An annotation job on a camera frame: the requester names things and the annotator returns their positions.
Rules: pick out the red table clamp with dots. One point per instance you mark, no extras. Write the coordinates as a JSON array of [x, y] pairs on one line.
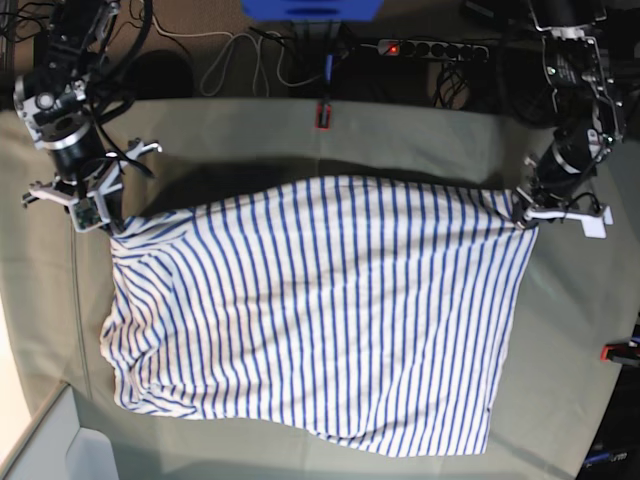
[[622, 353], [323, 115]]

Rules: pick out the black power strip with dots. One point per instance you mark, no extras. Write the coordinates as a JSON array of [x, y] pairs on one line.
[[433, 50]]

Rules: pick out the green table cloth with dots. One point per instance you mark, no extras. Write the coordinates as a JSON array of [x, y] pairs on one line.
[[577, 293]]

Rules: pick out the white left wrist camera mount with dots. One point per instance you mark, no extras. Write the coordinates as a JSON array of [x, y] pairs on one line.
[[593, 223]]

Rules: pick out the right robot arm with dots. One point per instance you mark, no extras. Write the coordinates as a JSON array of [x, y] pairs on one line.
[[58, 103]]

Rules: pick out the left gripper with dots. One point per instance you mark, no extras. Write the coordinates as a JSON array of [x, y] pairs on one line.
[[533, 190]]

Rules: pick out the centre red table clamp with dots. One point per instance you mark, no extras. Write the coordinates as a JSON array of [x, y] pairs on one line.
[[323, 115]]

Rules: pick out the black round floor object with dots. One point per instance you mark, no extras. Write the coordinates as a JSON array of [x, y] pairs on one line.
[[160, 74]]

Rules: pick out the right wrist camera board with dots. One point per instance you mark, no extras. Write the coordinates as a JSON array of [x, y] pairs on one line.
[[89, 214]]

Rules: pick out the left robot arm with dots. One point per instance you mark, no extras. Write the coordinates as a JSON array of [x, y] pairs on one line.
[[591, 119]]

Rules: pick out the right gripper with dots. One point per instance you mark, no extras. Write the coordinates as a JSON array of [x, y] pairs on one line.
[[80, 176]]

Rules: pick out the blue white striped t-shirt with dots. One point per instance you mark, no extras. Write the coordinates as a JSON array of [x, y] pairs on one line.
[[374, 314]]

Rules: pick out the white plastic bin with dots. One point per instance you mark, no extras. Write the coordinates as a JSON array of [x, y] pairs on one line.
[[54, 445]]

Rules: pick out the blue plastic box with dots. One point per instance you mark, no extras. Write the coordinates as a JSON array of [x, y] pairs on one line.
[[311, 10]]

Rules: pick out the right red table clamp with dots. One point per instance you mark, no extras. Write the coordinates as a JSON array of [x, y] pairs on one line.
[[622, 353]]

